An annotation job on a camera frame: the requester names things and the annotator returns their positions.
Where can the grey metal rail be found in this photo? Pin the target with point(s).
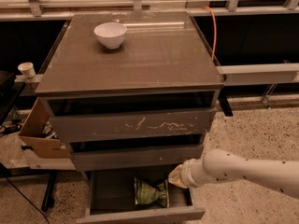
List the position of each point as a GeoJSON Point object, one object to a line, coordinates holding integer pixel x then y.
{"type": "Point", "coordinates": [258, 74]}

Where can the white ceramic bowl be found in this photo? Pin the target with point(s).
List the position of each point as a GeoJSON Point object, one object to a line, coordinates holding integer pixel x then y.
{"type": "Point", "coordinates": [111, 34]}

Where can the cardboard box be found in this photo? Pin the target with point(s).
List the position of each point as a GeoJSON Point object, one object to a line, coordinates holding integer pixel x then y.
{"type": "Point", "coordinates": [33, 136]}

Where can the grey open bottom drawer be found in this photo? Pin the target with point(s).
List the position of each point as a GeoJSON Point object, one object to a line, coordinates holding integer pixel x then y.
{"type": "Point", "coordinates": [112, 198]}

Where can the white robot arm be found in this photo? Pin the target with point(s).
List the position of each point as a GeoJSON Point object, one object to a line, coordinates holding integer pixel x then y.
{"type": "Point", "coordinates": [218, 166]}

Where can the white paper cup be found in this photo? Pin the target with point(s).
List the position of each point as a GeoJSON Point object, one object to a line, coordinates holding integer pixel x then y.
{"type": "Point", "coordinates": [27, 69]}

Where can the grey middle drawer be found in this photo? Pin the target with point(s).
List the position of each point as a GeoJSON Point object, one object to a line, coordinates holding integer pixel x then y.
{"type": "Point", "coordinates": [135, 157]}

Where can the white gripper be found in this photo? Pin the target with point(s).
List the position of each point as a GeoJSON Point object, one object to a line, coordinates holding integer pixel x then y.
{"type": "Point", "coordinates": [186, 173]}

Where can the grey drawer cabinet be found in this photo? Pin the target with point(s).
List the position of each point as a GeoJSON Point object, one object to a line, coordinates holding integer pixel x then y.
{"type": "Point", "coordinates": [163, 64]}

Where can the grey top drawer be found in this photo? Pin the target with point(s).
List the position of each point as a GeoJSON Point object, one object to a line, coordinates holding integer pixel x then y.
{"type": "Point", "coordinates": [115, 126]}

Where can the green jalapeno chip bag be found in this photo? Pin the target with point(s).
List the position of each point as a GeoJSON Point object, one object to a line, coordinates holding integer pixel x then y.
{"type": "Point", "coordinates": [146, 194]}

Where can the black stand leg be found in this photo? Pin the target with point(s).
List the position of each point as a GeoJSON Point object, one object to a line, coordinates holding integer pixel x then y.
{"type": "Point", "coordinates": [48, 200]}

